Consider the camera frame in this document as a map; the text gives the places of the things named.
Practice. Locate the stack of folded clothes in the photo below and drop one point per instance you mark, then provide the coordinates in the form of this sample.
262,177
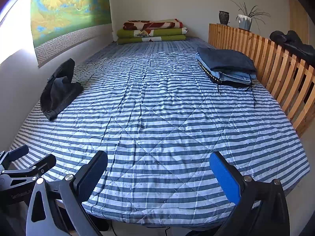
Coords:
226,59

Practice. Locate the green floral folded blanket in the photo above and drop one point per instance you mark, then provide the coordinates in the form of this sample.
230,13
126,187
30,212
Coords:
162,32
172,39

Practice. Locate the folded dark clothes stack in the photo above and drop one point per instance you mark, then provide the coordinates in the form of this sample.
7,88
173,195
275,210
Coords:
236,76

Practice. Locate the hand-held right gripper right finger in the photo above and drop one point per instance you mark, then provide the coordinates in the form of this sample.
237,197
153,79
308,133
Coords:
225,177

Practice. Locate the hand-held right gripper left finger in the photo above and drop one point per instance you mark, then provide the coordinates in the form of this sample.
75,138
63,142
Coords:
92,177

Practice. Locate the landscape wall poster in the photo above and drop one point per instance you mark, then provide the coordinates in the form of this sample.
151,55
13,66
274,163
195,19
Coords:
69,9

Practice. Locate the grey houndstooth coat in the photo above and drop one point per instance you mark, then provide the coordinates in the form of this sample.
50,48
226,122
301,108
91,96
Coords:
57,93

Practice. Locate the light wooden cabinet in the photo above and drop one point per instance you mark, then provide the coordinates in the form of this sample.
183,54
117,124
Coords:
299,22

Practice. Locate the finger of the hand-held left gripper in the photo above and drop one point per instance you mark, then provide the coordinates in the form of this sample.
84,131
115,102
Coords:
18,153
45,163

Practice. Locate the white plant pot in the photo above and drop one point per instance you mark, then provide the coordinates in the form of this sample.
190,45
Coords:
244,23

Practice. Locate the black jacket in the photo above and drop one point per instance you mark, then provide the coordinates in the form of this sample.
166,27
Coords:
292,41

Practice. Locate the red white folded blanket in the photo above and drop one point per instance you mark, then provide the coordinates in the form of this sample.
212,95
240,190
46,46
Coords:
152,24

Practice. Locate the blue white striped quilt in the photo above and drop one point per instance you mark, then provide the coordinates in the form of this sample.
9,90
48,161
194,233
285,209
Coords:
157,118

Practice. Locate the green spider plant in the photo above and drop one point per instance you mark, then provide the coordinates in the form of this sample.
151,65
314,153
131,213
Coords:
248,9

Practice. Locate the wooden slatted bench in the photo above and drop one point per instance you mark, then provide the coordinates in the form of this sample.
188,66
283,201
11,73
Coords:
278,64

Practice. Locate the dark ceramic vase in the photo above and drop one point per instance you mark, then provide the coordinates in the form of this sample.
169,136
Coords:
224,17

